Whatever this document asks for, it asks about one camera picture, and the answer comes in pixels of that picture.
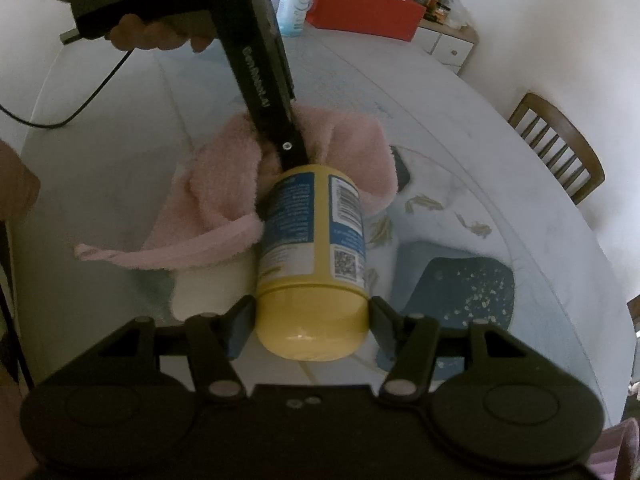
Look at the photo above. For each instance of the red open cardboard box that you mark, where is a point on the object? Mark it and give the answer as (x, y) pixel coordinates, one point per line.
(365, 12)

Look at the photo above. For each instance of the brown wooden slatted chair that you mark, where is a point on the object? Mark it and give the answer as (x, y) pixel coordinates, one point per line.
(550, 127)

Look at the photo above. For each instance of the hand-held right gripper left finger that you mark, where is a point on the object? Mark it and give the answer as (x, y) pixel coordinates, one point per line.
(241, 330)

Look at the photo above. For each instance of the pink ribbed cup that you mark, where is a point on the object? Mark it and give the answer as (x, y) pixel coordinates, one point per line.
(620, 442)

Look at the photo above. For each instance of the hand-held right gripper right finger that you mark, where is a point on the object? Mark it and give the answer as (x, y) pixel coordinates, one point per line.
(382, 327)

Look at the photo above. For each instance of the person's left hand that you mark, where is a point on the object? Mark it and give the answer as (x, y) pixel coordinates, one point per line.
(150, 32)

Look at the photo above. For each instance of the small dark jar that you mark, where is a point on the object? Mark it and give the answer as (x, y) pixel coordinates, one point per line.
(437, 10)

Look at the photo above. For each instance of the white cabinet wooden top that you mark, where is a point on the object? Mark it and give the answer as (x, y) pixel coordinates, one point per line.
(450, 45)

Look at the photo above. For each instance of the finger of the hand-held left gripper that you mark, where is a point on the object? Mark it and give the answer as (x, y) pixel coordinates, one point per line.
(287, 146)

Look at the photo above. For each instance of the yellow bottle blue label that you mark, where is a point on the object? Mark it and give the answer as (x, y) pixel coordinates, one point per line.
(310, 260)

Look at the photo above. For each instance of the pink towel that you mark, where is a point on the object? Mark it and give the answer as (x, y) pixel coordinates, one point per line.
(220, 170)

